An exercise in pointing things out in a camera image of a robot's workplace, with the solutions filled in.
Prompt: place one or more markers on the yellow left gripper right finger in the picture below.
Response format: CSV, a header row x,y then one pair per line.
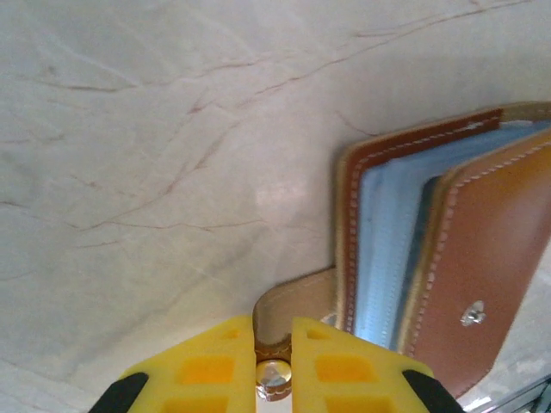
x,y
344,370

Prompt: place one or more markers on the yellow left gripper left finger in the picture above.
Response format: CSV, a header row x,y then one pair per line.
x,y
202,370

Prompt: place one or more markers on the grey orange-edged item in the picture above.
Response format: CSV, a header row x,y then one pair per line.
x,y
482,241

